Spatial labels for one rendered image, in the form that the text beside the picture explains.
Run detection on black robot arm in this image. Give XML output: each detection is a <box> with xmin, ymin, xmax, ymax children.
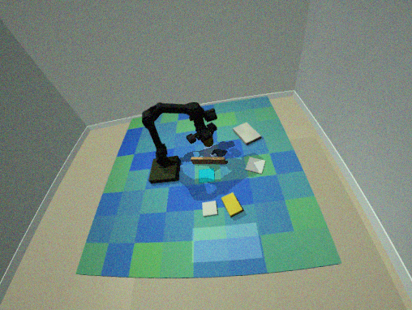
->
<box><xmin>142</xmin><ymin>102</ymin><xmax>217</xmax><ymax>168</ymax></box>

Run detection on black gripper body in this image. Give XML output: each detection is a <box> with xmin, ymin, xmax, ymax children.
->
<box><xmin>187</xmin><ymin>123</ymin><xmax>217</xmax><ymax>144</ymax></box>

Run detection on yellow block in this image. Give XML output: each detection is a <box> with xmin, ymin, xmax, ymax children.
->
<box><xmin>221</xmin><ymin>192</ymin><xmax>242</xmax><ymax>217</ymax></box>

